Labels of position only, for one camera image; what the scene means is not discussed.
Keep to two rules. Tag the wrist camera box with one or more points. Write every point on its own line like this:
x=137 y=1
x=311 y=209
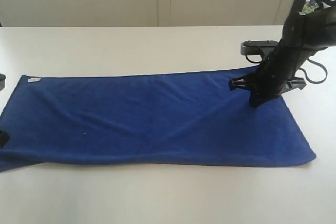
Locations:
x=2 y=81
x=260 y=48

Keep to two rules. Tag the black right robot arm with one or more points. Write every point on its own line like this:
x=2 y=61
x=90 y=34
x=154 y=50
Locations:
x=303 y=35

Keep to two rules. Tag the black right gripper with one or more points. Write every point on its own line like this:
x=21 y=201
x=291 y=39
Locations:
x=275 y=75

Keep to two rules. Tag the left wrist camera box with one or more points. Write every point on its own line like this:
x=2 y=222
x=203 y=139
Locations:
x=2 y=81

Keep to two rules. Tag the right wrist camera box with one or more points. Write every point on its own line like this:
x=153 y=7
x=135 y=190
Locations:
x=260 y=48

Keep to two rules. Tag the blue towel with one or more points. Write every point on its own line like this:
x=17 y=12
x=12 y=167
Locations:
x=187 y=118

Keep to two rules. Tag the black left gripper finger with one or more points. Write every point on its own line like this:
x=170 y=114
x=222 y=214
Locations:
x=4 y=138

